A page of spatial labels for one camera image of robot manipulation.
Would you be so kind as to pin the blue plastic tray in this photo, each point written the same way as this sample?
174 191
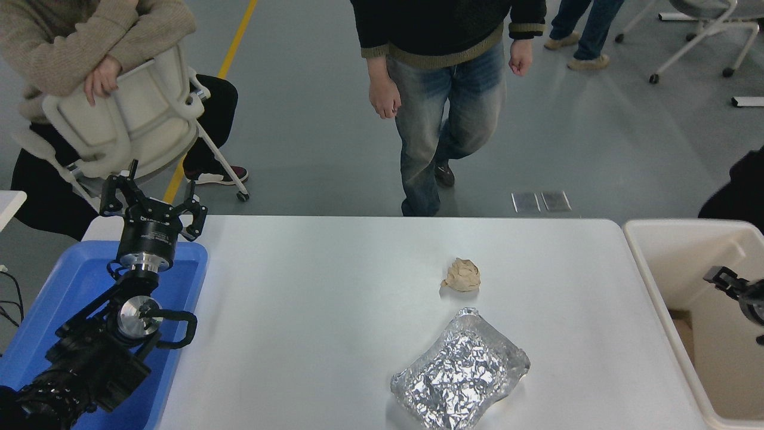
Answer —
77 280

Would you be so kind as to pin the crumpled tan paper ball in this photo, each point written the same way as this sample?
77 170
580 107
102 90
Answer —
461 275

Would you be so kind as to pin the white bar on floor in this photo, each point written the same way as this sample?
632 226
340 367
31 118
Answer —
749 102

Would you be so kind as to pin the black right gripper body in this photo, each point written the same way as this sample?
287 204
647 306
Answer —
755 301

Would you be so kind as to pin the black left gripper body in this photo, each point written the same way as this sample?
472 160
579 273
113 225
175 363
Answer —
149 236

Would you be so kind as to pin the person's left hand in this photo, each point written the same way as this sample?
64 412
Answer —
520 57
102 74

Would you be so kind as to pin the white swivel chair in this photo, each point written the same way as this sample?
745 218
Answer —
710 27
119 113

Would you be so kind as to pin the metal floor plate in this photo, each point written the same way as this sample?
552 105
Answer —
556 201
526 202

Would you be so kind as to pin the crumpled silver foil tray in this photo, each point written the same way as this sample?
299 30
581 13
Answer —
459 370

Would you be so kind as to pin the white side table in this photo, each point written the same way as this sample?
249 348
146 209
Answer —
9 206

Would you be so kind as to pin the large pale plastic bin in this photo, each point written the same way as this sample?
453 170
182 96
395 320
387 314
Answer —
686 263

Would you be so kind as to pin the person's right hand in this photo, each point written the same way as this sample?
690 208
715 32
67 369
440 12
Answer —
385 98

